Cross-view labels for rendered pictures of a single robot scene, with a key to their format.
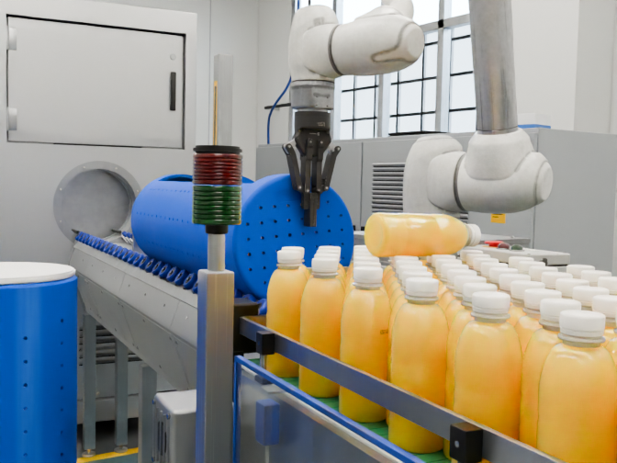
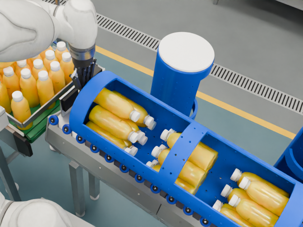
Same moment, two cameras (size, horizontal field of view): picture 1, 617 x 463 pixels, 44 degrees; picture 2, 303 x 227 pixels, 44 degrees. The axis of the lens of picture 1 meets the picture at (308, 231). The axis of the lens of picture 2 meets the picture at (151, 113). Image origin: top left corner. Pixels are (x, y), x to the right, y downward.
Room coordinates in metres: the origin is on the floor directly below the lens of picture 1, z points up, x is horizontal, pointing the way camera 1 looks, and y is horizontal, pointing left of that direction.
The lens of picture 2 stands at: (2.49, -0.36, 2.30)
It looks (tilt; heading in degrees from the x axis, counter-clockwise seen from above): 52 degrees down; 142
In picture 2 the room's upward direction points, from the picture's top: 10 degrees clockwise
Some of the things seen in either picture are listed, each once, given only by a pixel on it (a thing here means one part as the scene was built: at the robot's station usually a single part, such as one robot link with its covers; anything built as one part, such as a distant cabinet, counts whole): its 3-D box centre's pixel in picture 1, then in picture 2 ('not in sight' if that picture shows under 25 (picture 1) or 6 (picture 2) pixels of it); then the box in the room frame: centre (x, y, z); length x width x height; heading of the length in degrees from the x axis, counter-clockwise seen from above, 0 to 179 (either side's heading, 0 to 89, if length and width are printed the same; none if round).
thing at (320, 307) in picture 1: (323, 331); not in sight; (1.13, -0.03, 0.99); 0.07 x 0.07 x 0.19
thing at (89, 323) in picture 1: (89, 385); not in sight; (3.26, 0.94, 0.31); 0.06 x 0.06 x 0.63; 27
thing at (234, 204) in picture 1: (217, 204); not in sight; (0.98, 0.12, 1.18); 0.06 x 0.06 x 0.05
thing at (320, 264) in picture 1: (324, 265); not in sight; (1.13, -0.03, 1.09); 0.04 x 0.04 x 0.02
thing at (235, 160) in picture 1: (217, 169); not in sight; (0.98, 0.12, 1.23); 0.06 x 0.06 x 0.04
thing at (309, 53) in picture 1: (319, 44); (76, 20); (1.57, -0.01, 1.50); 0.13 x 0.11 x 0.16; 53
